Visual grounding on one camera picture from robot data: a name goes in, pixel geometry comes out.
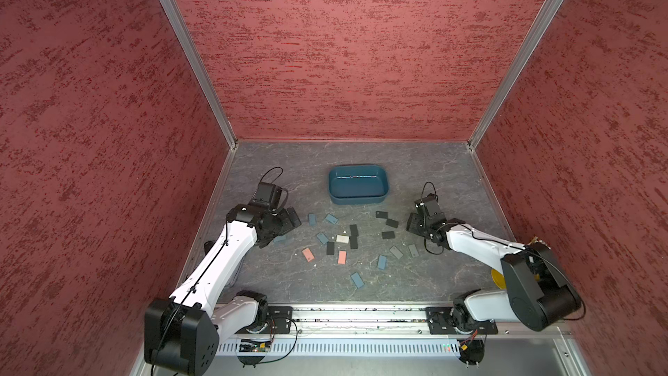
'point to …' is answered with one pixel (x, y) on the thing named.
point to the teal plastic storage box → (359, 184)
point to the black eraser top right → (381, 214)
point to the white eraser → (340, 238)
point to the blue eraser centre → (322, 237)
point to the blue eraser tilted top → (331, 218)
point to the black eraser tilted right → (392, 223)
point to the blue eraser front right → (382, 262)
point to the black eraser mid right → (388, 235)
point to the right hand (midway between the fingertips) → (413, 228)
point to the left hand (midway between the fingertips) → (286, 234)
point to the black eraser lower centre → (354, 242)
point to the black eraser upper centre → (353, 231)
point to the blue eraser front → (357, 279)
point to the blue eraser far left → (280, 238)
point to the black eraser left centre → (330, 248)
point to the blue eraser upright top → (312, 219)
